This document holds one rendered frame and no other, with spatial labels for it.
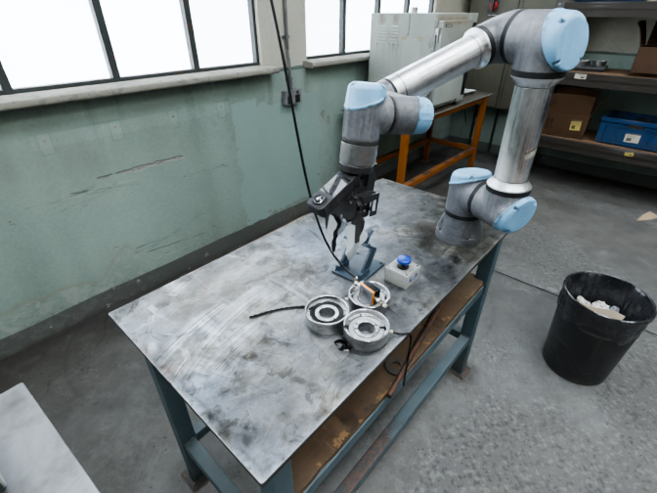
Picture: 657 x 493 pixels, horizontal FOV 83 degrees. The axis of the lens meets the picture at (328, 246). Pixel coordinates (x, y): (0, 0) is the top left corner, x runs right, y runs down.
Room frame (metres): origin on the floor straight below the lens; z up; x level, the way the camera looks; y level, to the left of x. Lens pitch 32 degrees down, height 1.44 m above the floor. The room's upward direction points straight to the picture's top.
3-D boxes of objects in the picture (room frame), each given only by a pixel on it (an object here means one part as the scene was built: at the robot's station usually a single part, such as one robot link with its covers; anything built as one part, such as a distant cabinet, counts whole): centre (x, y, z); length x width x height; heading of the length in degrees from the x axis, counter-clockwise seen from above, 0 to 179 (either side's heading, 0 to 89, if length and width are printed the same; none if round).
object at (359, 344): (0.62, -0.09, 0.82); 0.10 x 0.10 x 0.04
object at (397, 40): (3.23, -0.74, 1.10); 0.62 x 0.61 x 0.65; 138
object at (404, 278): (0.84, -0.21, 0.82); 0.08 x 0.07 x 0.05; 138
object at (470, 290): (0.95, -0.07, 0.40); 1.17 x 0.59 x 0.80; 138
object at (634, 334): (1.22, -1.19, 0.21); 0.34 x 0.34 x 0.43
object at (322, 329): (0.67, 0.00, 0.82); 0.10 x 0.10 x 0.04
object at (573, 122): (3.61, -2.26, 0.64); 0.49 x 0.40 x 0.37; 53
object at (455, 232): (1.08, -0.44, 0.85); 0.15 x 0.15 x 0.10
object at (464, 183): (1.08, -0.44, 0.97); 0.13 x 0.12 x 0.14; 27
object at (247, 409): (0.95, -0.07, 0.79); 1.20 x 0.60 x 0.02; 138
